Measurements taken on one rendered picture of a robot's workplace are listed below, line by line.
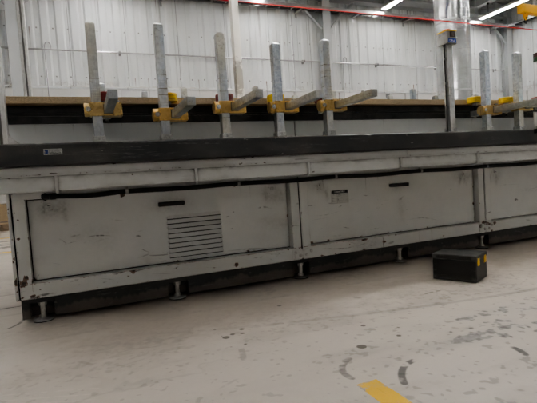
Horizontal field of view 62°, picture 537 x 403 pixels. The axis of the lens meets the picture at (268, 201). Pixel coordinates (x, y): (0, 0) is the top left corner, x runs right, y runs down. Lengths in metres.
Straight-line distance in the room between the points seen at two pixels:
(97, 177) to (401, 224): 1.65
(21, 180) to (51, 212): 0.27
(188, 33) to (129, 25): 1.15
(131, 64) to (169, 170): 7.53
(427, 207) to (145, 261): 1.62
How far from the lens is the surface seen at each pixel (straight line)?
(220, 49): 1.94
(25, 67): 2.97
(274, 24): 10.39
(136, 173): 1.82
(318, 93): 1.75
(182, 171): 1.84
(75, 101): 1.98
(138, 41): 9.48
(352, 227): 2.44
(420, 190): 2.71
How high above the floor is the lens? 0.52
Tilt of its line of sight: 3 degrees down
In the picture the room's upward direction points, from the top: 4 degrees counter-clockwise
